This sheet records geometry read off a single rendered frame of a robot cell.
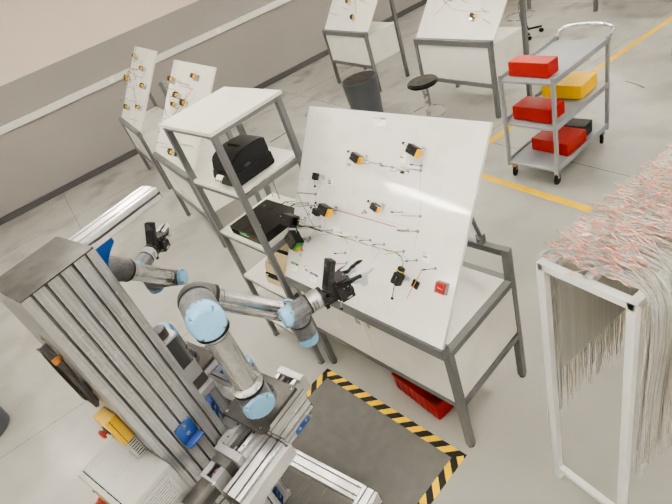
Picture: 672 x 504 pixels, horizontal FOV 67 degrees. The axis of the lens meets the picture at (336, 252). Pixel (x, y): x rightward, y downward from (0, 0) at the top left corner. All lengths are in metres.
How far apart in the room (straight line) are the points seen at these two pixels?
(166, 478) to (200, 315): 0.72
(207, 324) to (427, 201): 1.24
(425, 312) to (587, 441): 1.19
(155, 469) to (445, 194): 1.60
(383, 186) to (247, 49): 7.60
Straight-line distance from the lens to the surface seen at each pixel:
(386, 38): 7.96
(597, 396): 3.30
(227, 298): 1.75
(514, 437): 3.14
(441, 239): 2.34
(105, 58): 9.24
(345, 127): 2.79
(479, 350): 2.72
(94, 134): 9.32
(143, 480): 2.08
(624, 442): 2.33
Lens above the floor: 2.67
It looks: 35 degrees down
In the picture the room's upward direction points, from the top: 21 degrees counter-clockwise
